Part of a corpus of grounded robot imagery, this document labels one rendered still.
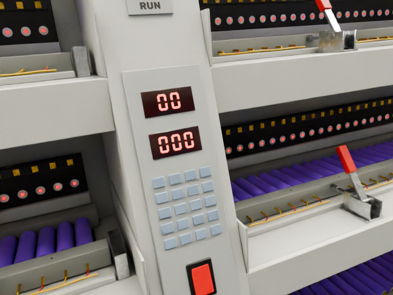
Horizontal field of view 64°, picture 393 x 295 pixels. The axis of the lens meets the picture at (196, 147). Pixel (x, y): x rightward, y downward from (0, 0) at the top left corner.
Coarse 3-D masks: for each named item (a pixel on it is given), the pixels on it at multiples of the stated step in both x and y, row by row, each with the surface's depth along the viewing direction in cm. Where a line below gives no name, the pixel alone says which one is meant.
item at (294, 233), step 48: (240, 144) 50; (288, 144) 53; (336, 144) 57; (384, 144) 57; (240, 192) 43; (288, 192) 41; (336, 192) 43; (384, 192) 43; (240, 240) 30; (288, 240) 35; (336, 240) 34; (384, 240) 37; (288, 288) 33
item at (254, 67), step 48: (240, 0) 49; (288, 0) 52; (336, 0) 56; (384, 0) 60; (240, 48) 38; (288, 48) 39; (336, 48) 36; (384, 48) 37; (240, 96) 31; (288, 96) 33
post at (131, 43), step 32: (96, 0) 26; (192, 0) 29; (128, 32) 27; (160, 32) 28; (192, 32) 29; (128, 64) 26; (160, 64) 27; (128, 128) 26; (128, 160) 26; (224, 160) 29; (128, 192) 27; (224, 192) 29; (160, 288) 27
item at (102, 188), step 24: (72, 0) 44; (72, 24) 44; (336, 96) 60; (360, 96) 62; (384, 96) 64; (240, 120) 53; (48, 144) 42; (72, 144) 43; (96, 144) 45; (96, 168) 45; (96, 192) 45
